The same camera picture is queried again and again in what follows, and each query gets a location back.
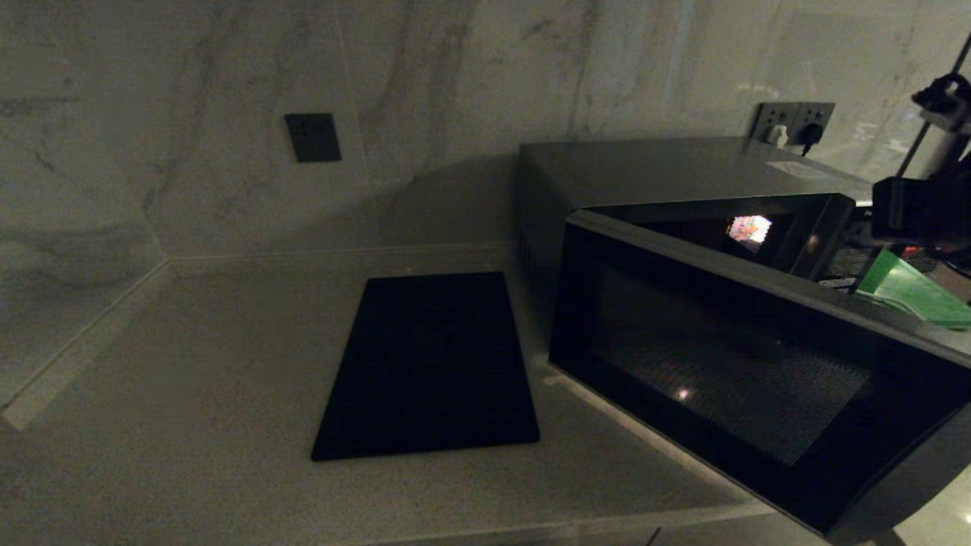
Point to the black induction cooktop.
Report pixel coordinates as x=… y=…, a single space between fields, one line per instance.
x=432 y=364

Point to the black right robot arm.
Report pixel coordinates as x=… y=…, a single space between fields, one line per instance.
x=925 y=208

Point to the black plug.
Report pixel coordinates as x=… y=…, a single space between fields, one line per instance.
x=811 y=136

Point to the dark single wall socket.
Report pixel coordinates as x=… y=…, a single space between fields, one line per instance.
x=312 y=137

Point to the green cutting board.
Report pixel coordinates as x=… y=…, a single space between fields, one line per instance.
x=910 y=292

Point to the white plug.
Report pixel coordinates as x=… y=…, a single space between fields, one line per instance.
x=777 y=137

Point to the grey double wall socket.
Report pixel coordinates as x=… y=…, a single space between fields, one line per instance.
x=795 y=115

